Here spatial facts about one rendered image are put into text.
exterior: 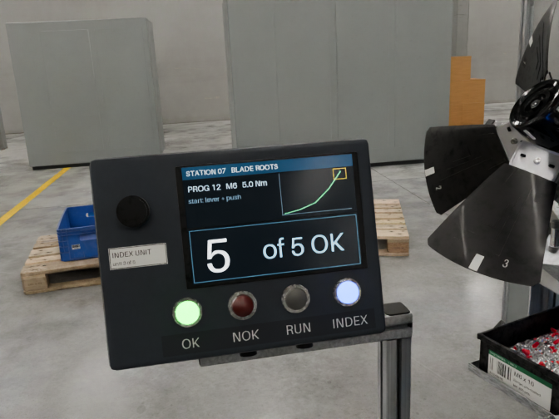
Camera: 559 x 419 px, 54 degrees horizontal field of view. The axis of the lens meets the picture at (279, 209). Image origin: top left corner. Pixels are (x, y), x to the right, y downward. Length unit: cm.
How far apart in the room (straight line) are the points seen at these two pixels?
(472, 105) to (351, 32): 338
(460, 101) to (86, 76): 561
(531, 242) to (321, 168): 66
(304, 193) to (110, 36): 756
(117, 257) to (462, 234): 77
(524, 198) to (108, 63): 722
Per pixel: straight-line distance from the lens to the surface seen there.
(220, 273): 51
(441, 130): 143
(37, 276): 373
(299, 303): 51
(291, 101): 649
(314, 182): 52
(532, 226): 113
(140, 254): 51
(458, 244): 113
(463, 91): 931
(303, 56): 650
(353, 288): 52
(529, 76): 148
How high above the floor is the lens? 133
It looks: 15 degrees down
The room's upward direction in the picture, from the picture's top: 3 degrees counter-clockwise
